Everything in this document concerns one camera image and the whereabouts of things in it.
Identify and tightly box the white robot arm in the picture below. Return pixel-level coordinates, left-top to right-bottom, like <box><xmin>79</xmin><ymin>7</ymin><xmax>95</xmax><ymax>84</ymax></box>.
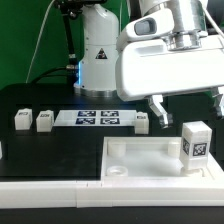
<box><xmin>55</xmin><ymin>0</ymin><xmax>224</xmax><ymax>128</ymax></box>

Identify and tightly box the white part at left edge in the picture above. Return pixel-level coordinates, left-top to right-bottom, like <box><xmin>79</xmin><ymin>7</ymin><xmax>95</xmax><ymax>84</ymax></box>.
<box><xmin>0</xmin><ymin>141</ymin><xmax>3</xmax><ymax>160</ymax></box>

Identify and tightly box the white cable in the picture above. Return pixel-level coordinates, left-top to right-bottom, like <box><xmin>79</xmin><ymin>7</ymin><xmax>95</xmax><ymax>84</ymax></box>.
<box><xmin>25</xmin><ymin>0</ymin><xmax>57</xmax><ymax>84</ymax></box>

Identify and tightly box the black cable bundle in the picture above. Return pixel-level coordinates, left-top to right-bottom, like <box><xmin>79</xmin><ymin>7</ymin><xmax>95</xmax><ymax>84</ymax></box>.
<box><xmin>30</xmin><ymin>66</ymin><xmax>79</xmax><ymax>84</ymax></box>

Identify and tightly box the white square tabletop part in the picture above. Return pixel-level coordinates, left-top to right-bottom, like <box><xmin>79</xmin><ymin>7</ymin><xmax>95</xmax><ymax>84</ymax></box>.
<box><xmin>101</xmin><ymin>137</ymin><xmax>224</xmax><ymax>184</ymax></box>

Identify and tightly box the white marker plate with tags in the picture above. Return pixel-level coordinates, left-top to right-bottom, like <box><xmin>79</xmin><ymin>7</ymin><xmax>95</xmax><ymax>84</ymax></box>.
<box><xmin>54</xmin><ymin>110</ymin><xmax>136</xmax><ymax>127</ymax></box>

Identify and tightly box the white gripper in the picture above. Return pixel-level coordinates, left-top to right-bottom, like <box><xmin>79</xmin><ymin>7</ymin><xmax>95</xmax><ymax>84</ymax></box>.
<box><xmin>116</xmin><ymin>35</ymin><xmax>224</xmax><ymax>129</ymax></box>

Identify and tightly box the white L-shaped fence wall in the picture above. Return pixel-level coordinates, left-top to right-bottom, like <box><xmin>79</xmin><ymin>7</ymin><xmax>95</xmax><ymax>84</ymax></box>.
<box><xmin>0</xmin><ymin>160</ymin><xmax>224</xmax><ymax>209</ymax></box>

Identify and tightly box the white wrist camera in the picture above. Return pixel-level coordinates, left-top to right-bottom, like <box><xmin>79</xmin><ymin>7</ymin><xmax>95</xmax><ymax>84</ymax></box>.
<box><xmin>116</xmin><ymin>10</ymin><xmax>174</xmax><ymax>51</ymax></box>

